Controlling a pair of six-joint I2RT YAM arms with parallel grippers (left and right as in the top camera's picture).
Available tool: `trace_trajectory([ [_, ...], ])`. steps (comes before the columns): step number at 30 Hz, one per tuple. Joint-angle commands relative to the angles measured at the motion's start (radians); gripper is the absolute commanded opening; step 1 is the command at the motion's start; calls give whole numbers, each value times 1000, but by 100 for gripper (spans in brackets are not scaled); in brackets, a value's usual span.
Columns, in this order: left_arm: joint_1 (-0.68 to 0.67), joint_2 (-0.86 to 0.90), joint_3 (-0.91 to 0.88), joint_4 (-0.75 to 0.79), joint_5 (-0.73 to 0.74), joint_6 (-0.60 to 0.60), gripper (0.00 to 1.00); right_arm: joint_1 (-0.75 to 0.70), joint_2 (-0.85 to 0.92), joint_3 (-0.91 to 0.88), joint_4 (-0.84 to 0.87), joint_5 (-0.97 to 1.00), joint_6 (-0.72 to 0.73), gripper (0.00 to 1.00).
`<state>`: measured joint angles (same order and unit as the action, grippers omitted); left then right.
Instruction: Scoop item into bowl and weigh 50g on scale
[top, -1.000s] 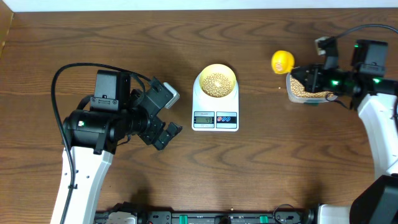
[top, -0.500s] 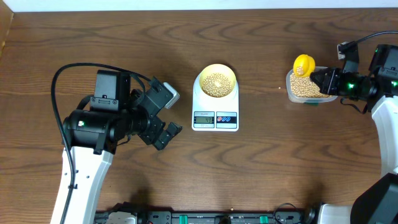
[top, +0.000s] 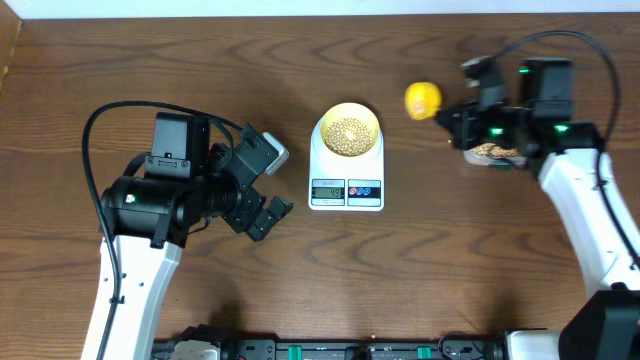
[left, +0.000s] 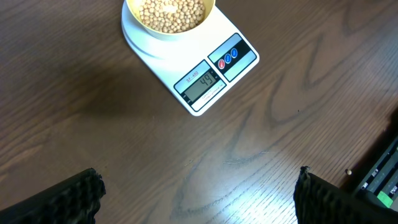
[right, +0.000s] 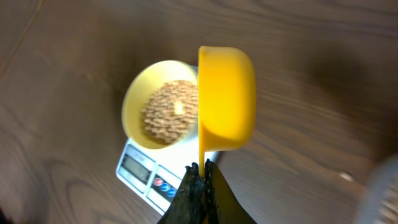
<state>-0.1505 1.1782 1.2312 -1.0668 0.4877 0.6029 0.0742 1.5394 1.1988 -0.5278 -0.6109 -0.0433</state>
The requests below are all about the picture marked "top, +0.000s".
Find yellow measuring scoop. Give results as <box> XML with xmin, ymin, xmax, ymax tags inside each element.
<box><xmin>404</xmin><ymin>82</ymin><xmax>442</xmax><ymax>120</ymax></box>

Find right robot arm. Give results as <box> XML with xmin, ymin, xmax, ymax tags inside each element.
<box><xmin>436</xmin><ymin>56</ymin><xmax>639</xmax><ymax>359</ymax></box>

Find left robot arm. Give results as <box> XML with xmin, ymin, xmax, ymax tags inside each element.
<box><xmin>82</xmin><ymin>118</ymin><xmax>293</xmax><ymax>359</ymax></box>

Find clear plastic container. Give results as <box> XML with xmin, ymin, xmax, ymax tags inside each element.
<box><xmin>463</xmin><ymin>149</ymin><xmax>526</xmax><ymax>168</ymax></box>

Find pile of soybeans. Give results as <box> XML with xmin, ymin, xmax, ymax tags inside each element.
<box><xmin>471</xmin><ymin>143</ymin><xmax>521</xmax><ymax>158</ymax></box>

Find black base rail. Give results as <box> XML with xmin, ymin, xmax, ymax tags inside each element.
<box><xmin>149</xmin><ymin>324</ymin><xmax>561</xmax><ymax>360</ymax></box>

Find soybeans in bowl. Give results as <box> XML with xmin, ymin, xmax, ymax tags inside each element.
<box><xmin>324</xmin><ymin>118</ymin><xmax>375</xmax><ymax>157</ymax></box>

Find white digital kitchen scale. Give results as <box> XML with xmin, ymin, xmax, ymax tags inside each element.
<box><xmin>308</xmin><ymin>119</ymin><xmax>385</xmax><ymax>212</ymax></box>

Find left black cable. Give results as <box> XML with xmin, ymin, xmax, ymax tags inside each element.
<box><xmin>81</xmin><ymin>100</ymin><xmax>246</xmax><ymax>360</ymax></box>

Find pale yellow bowl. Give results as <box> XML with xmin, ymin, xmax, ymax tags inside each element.
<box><xmin>320</xmin><ymin>102</ymin><xmax>382</xmax><ymax>153</ymax></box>

